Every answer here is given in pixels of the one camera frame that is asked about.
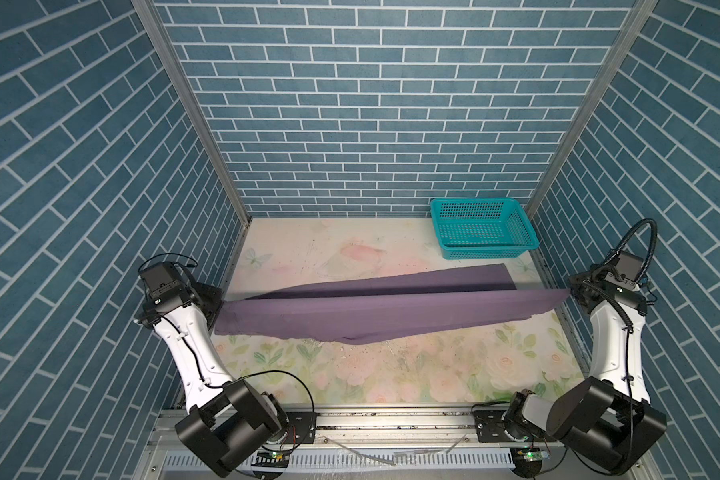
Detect right green circuit board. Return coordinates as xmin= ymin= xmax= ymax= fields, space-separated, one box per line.
xmin=510 ymin=448 xmax=544 ymax=479

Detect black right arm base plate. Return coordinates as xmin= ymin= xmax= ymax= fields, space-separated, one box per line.
xmin=470 ymin=405 xmax=514 ymax=444

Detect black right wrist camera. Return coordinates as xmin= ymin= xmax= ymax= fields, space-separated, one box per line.
xmin=604 ymin=251 xmax=647 ymax=291

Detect white slotted cable duct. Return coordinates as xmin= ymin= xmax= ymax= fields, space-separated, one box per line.
xmin=163 ymin=448 xmax=516 ymax=472

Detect left green circuit board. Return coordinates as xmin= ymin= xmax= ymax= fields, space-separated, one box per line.
xmin=251 ymin=450 xmax=291 ymax=469

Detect aluminium left rear corner post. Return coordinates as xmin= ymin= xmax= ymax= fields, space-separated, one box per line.
xmin=132 ymin=0 xmax=251 ymax=229

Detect purple trousers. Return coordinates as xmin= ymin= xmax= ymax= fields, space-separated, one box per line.
xmin=214 ymin=264 xmax=569 ymax=345

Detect aluminium front mounting rail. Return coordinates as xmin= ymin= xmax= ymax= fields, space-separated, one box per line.
xmin=133 ymin=403 xmax=661 ymax=480

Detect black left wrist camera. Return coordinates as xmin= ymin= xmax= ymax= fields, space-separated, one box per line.
xmin=139 ymin=262 xmax=184 ymax=300

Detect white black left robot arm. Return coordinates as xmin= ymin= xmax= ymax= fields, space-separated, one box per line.
xmin=139 ymin=281 xmax=287 ymax=478

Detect aluminium right rear corner post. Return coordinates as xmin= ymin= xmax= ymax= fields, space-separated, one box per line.
xmin=525 ymin=0 xmax=658 ymax=219

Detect aluminium corner post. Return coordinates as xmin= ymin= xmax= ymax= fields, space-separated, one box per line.
xmin=525 ymin=0 xmax=658 ymax=219
xmin=132 ymin=0 xmax=251 ymax=229

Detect teal plastic mesh basket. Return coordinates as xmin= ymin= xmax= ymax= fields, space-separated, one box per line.
xmin=430 ymin=198 xmax=540 ymax=260

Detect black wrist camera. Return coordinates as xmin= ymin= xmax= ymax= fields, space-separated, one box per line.
xmin=139 ymin=262 xmax=184 ymax=300
xmin=604 ymin=251 xmax=647 ymax=291

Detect green circuit board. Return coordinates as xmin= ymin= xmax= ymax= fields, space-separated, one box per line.
xmin=251 ymin=450 xmax=291 ymax=469
xmin=510 ymin=448 xmax=544 ymax=479

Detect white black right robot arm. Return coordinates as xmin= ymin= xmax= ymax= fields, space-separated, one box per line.
xmin=503 ymin=268 xmax=667 ymax=476

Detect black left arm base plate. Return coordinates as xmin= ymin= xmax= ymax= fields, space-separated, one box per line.
xmin=274 ymin=410 xmax=317 ymax=448

